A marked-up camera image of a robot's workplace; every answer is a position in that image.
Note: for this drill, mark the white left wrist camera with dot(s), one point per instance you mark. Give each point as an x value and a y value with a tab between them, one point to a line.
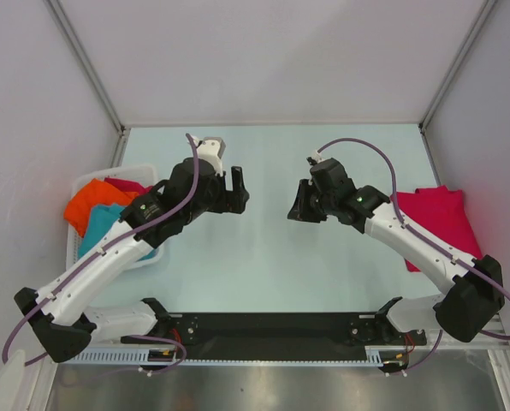
211	150

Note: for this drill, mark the crimson t shirt in basket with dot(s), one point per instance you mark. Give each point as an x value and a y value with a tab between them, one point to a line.
127	186

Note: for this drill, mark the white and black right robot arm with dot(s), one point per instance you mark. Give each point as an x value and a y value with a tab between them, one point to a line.
466	300

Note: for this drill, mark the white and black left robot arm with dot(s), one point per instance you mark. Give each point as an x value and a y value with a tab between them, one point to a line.
60	313

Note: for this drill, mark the orange t shirt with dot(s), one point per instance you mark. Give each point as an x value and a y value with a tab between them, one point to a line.
78	210

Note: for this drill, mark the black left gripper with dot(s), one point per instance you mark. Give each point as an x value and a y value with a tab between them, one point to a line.
234	200

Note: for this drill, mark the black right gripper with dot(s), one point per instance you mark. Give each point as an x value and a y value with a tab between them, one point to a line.
299	210

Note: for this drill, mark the teal t shirt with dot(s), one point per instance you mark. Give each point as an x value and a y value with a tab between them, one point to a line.
101	219

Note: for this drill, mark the folded crimson t shirt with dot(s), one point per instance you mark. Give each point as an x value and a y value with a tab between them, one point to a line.
442	212

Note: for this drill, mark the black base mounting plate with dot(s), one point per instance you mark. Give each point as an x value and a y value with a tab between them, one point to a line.
282	336

